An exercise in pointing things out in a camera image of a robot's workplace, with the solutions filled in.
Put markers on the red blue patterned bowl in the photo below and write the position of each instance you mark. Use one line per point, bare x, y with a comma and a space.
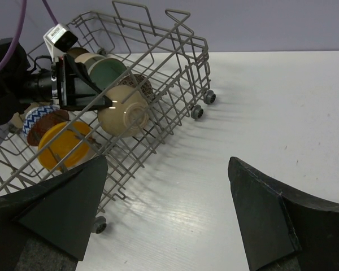
39, 120

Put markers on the yellow bowl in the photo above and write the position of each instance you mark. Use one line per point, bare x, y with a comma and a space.
63, 145

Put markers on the plain white bowl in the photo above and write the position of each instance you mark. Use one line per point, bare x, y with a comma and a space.
88, 59

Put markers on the teal glazed bowl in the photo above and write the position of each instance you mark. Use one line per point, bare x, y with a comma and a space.
105, 71

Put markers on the patterned mosaic bowl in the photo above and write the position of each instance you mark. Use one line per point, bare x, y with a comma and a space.
134, 80

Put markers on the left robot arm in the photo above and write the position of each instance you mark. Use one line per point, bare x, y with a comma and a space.
9, 80

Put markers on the black dark bowl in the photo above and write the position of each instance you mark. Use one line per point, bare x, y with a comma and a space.
126, 117

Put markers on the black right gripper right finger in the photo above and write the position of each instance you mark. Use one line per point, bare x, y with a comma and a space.
283, 228

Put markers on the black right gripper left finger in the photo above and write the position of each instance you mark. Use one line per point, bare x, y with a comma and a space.
59, 211

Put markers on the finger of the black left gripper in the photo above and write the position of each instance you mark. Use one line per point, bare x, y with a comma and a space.
78, 103
76, 73

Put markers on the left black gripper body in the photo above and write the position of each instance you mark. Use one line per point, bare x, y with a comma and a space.
44, 85

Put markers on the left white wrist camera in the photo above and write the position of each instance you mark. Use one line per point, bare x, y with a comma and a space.
58, 40

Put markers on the white bowl top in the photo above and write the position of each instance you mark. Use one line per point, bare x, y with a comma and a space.
18, 119

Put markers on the grey wire dish rack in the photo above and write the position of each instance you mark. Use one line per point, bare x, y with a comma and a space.
173, 59

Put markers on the brown ribbed bowl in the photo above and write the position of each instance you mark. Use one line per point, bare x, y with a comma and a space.
76, 51

